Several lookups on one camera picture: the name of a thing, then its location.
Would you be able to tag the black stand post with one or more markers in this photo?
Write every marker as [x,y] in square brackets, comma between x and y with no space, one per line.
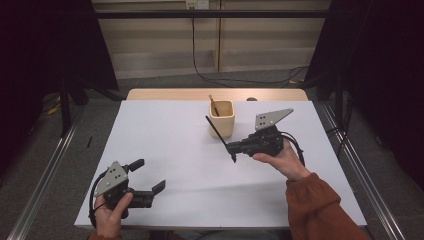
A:
[339,100]
[65,110]

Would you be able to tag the white wall socket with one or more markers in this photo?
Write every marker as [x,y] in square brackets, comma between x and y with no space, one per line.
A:
[197,4]

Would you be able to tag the white paper sheet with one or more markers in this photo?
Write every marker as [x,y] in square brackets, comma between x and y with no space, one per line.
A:
[186,200]

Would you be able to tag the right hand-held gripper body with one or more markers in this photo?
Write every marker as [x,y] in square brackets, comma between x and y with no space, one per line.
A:
[263,141]

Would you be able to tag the metal floor rail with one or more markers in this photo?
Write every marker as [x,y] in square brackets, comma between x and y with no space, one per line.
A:
[40,186]
[373,196]

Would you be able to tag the person's right hand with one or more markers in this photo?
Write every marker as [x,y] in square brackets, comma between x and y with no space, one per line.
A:
[286,163]

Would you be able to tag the dark curtain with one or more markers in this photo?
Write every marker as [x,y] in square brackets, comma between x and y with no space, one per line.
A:
[383,66]
[40,50]

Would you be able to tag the wooden table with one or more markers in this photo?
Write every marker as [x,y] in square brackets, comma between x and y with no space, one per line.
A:
[166,94]

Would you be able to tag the beige square cup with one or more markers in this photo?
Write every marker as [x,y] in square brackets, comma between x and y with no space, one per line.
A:
[222,125]

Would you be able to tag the thin black makeup brush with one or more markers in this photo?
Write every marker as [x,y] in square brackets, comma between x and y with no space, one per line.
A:
[216,131]

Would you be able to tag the person's left hand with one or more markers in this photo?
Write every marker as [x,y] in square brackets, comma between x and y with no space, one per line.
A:
[111,220]

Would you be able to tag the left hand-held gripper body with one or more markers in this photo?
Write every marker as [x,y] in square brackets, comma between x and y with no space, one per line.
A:
[115,186]

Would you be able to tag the black horizontal bar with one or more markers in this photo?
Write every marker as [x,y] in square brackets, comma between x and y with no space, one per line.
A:
[200,14]

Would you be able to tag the yellow floor tape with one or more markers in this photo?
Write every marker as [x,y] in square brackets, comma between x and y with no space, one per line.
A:
[53,110]

